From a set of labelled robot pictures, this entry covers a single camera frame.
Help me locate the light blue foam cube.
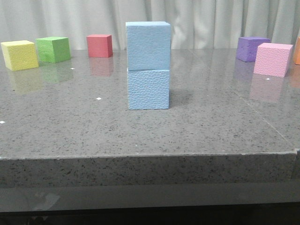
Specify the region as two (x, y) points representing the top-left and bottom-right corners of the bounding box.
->
(127, 70), (170, 110)
(126, 22), (171, 71)

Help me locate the pink foam cube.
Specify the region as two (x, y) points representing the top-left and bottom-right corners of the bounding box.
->
(254, 43), (293, 77)

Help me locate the yellow foam cube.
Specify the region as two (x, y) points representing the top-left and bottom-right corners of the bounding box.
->
(1, 40), (39, 71)

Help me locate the grey curtain backdrop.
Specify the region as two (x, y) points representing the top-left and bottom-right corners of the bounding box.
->
(0, 0), (300, 50)

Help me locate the left red foam cube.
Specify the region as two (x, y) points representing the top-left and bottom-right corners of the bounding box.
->
(86, 34), (113, 58)

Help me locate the purple foam cube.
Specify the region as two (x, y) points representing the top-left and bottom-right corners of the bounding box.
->
(236, 37), (270, 62)

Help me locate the orange foam cube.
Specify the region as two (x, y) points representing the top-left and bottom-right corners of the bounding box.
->
(293, 37), (300, 65)

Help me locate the green foam cube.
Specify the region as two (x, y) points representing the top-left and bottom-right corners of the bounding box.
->
(36, 37), (71, 63)

